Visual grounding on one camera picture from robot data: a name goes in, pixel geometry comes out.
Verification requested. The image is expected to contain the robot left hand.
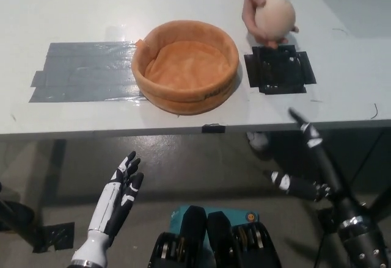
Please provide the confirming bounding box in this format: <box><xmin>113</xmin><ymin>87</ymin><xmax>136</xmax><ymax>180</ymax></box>
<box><xmin>87</xmin><ymin>151</ymin><xmax>145</xmax><ymax>241</ymax></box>

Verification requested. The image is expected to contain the person's bare hand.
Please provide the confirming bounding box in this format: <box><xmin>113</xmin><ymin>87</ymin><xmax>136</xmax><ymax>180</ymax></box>
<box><xmin>241</xmin><ymin>0</ymin><xmax>299</xmax><ymax>49</ymax></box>

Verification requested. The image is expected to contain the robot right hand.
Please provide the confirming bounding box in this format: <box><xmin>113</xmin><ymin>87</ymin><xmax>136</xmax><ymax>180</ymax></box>
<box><xmin>270</xmin><ymin>107</ymin><xmax>373</xmax><ymax>230</ymax></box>

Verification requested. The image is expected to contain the beige plush dumpling toy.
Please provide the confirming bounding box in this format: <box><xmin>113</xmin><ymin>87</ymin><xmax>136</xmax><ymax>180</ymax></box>
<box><xmin>254</xmin><ymin>0</ymin><xmax>297</xmax><ymax>41</ymax></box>

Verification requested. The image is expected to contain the orange soft round basket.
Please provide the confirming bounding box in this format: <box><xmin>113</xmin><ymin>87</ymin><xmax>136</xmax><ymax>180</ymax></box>
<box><xmin>131</xmin><ymin>20</ymin><xmax>240</xmax><ymax>116</ymax></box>

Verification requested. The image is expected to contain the black robot torso teal top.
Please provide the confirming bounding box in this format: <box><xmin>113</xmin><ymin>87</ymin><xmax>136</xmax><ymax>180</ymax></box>
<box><xmin>148</xmin><ymin>205</ymin><xmax>282</xmax><ymax>268</ymax></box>

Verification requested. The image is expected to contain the black tape patch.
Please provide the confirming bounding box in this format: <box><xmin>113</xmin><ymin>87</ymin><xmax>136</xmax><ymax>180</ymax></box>
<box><xmin>244</xmin><ymin>44</ymin><xmax>317</xmax><ymax>95</ymax></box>

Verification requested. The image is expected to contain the grey metal table leg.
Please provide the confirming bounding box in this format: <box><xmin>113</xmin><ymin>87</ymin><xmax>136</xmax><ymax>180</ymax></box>
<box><xmin>33</xmin><ymin>139</ymin><xmax>67</xmax><ymax>232</ymax></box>

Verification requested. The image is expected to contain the black floor tape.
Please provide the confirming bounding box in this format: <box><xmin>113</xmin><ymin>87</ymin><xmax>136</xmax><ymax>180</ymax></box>
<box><xmin>32</xmin><ymin>222</ymin><xmax>76</xmax><ymax>253</ymax></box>

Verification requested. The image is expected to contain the white shoe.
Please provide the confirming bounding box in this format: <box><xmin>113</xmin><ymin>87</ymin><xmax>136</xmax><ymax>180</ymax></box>
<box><xmin>246</xmin><ymin>131</ymin><xmax>269</xmax><ymax>159</ymax></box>

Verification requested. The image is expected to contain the dark stand base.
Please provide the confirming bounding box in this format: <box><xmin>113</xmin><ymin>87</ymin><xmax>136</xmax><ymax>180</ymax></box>
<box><xmin>0</xmin><ymin>181</ymin><xmax>36</xmax><ymax>244</ymax></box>

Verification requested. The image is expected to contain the small black tape strip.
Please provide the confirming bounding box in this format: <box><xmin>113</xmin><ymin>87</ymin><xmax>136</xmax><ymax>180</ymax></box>
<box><xmin>202</xmin><ymin>123</ymin><xmax>226</xmax><ymax>134</ymax></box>

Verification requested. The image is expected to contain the thin black cable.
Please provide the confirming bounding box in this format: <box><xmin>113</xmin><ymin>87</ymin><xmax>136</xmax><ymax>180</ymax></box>
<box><xmin>314</xmin><ymin>209</ymin><xmax>338</xmax><ymax>268</ymax></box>

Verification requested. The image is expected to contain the grey duct tape patch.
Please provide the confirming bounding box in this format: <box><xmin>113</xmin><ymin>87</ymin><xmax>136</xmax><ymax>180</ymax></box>
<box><xmin>29</xmin><ymin>41</ymin><xmax>150</xmax><ymax>103</ymax></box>

